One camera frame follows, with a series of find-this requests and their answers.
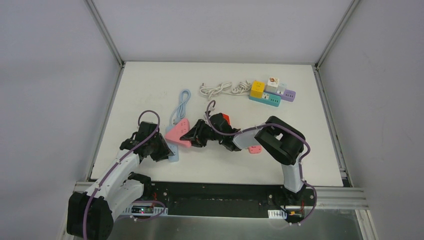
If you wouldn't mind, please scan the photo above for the teal power strip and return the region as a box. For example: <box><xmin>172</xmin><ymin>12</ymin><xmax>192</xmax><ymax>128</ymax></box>
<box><xmin>248</xmin><ymin>92</ymin><xmax>281</xmax><ymax>107</ymax></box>

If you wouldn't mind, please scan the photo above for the purple power strip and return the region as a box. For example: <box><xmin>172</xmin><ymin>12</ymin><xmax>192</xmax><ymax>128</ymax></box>
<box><xmin>276</xmin><ymin>83</ymin><xmax>296</xmax><ymax>102</ymax></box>

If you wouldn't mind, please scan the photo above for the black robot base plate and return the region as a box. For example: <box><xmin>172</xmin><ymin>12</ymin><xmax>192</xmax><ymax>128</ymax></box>
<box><xmin>129</xmin><ymin>181</ymin><xmax>316</xmax><ymax>222</ymax></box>

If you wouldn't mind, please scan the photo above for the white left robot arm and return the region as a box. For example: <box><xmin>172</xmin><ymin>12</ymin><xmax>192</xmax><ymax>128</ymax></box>
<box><xmin>66</xmin><ymin>121</ymin><xmax>172</xmax><ymax>240</ymax></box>

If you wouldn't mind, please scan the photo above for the pink plug adapter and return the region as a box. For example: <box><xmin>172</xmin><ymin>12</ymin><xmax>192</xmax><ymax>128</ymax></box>
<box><xmin>248</xmin><ymin>145</ymin><xmax>262</xmax><ymax>155</ymax></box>

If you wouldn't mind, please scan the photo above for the white coiled cable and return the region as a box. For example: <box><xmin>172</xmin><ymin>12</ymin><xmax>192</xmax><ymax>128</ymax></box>
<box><xmin>199</xmin><ymin>81</ymin><xmax>233</xmax><ymax>102</ymax></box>
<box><xmin>231</xmin><ymin>80</ymin><xmax>253</xmax><ymax>96</ymax></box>

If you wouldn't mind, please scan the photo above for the light blue cable with plug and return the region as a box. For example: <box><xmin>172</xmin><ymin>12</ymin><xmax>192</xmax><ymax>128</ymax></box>
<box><xmin>169</xmin><ymin>89</ymin><xmax>192</xmax><ymax>128</ymax></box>

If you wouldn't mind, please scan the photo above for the white cube socket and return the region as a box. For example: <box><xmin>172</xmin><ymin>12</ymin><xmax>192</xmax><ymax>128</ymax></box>
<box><xmin>264</xmin><ymin>77</ymin><xmax>280</xmax><ymax>93</ymax></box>

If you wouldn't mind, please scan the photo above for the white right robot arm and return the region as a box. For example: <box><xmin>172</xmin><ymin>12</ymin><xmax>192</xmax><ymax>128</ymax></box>
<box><xmin>179</xmin><ymin>113</ymin><xmax>306</xmax><ymax>205</ymax></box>

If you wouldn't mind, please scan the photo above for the aluminium frame rail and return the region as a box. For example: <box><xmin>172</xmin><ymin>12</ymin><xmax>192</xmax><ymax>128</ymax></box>
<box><xmin>84</xmin><ymin>0</ymin><xmax>125</xmax><ymax>68</ymax></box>

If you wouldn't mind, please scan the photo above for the yellow cube socket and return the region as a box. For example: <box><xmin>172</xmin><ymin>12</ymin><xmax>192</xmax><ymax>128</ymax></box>
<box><xmin>249</xmin><ymin>80</ymin><xmax>265</xmax><ymax>99</ymax></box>

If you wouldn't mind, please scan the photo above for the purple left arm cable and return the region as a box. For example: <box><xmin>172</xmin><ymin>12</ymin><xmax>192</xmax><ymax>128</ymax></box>
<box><xmin>82</xmin><ymin>109</ymin><xmax>167</xmax><ymax>240</ymax></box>

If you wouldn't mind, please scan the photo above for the pink power strip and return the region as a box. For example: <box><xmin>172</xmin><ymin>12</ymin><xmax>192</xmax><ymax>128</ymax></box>
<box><xmin>164</xmin><ymin>118</ymin><xmax>192</xmax><ymax>148</ymax></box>

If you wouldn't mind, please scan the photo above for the red cube socket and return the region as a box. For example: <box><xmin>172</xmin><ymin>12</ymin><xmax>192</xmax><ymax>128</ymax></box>
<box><xmin>222</xmin><ymin>113</ymin><xmax>231</xmax><ymax>125</ymax></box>

